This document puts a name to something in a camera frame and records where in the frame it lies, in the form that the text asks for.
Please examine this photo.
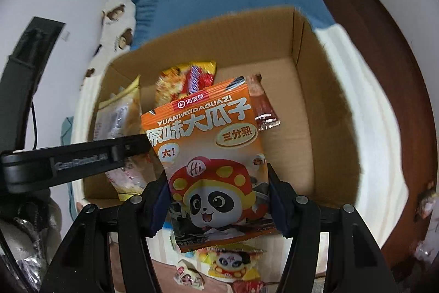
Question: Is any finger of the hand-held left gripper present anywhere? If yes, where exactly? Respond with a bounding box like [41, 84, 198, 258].
[0, 133, 151, 194]

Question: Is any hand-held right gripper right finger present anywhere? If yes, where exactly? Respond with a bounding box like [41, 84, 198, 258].
[267, 164, 395, 293]

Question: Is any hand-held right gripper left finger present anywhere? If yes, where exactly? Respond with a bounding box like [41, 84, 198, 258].
[39, 174, 172, 293]

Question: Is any yellow panda snack packet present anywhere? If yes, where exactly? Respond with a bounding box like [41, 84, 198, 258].
[201, 243, 266, 281]

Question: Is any brown cardboard box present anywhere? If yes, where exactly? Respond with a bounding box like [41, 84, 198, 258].
[81, 5, 361, 211]

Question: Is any orange panda snack packet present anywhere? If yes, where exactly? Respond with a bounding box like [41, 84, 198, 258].
[140, 75, 278, 252]

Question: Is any teal cloth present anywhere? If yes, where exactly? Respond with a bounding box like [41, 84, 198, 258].
[61, 116, 77, 143]

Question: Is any cream white snack packet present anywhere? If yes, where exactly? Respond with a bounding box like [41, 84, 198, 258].
[94, 75, 162, 201]

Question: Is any small white candy packet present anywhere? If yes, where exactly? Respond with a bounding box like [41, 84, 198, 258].
[175, 259, 206, 291]

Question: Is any small red snack packet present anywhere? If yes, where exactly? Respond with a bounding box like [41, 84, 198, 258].
[233, 279, 264, 293]

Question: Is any white bear-print pillow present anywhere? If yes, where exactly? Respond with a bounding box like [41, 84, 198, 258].
[79, 0, 138, 88]

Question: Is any silver foil packet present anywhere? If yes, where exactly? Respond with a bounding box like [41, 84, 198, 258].
[0, 217, 52, 283]

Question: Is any brown chocolate snack packet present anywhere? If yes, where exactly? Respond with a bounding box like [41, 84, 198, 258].
[246, 73, 282, 132]

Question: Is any yellow red noodle snack packet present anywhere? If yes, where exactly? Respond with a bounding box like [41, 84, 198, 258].
[155, 60, 217, 106]

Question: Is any purple red candy bar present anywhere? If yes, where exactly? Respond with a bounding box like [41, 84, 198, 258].
[183, 65, 215, 93]

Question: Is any black cable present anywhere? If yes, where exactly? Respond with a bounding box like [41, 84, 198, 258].
[30, 101, 39, 150]

